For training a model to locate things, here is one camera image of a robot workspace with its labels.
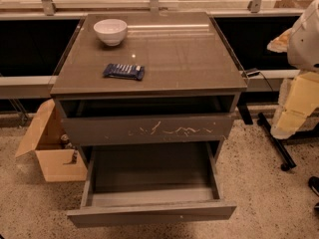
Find open cardboard box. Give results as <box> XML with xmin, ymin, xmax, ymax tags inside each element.
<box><xmin>15</xmin><ymin>100</ymin><xmax>87</xmax><ymax>182</ymax></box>

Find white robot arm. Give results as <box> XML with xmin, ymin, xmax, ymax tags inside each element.
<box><xmin>267</xmin><ymin>0</ymin><xmax>319</xmax><ymax>139</ymax></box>

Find grey scratched top drawer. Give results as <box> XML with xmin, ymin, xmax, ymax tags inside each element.
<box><xmin>62</xmin><ymin>114</ymin><xmax>233</xmax><ymax>145</ymax></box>

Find bottles in cardboard box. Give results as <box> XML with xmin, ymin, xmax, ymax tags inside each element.
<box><xmin>60</xmin><ymin>134</ymin><xmax>78</xmax><ymax>164</ymax></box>

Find grey open middle drawer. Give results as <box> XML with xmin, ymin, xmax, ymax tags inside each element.
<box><xmin>68</xmin><ymin>141</ymin><xmax>236</xmax><ymax>227</ymax></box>

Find black stand base bar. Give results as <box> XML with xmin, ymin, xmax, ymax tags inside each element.
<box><xmin>257</xmin><ymin>113</ymin><xmax>296</xmax><ymax>171</ymax></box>

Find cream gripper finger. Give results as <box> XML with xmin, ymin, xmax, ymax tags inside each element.
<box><xmin>270</xmin><ymin>72</ymin><xmax>319</xmax><ymax>139</ymax></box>
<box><xmin>267</xmin><ymin>29</ymin><xmax>291</xmax><ymax>53</ymax></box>

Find white ceramic bowl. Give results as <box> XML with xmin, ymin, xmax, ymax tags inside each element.
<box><xmin>94</xmin><ymin>19</ymin><xmax>128</xmax><ymax>46</ymax></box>

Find blue rxbar blueberry wrapper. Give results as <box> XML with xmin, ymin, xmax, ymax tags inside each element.
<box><xmin>103</xmin><ymin>64</ymin><xmax>145</xmax><ymax>81</ymax></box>

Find grey drawer cabinet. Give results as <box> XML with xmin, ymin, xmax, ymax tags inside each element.
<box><xmin>50</xmin><ymin>11</ymin><xmax>248</xmax><ymax>171</ymax></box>

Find black cable with plug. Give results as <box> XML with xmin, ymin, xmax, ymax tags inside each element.
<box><xmin>240</xmin><ymin>67</ymin><xmax>277</xmax><ymax>93</ymax></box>

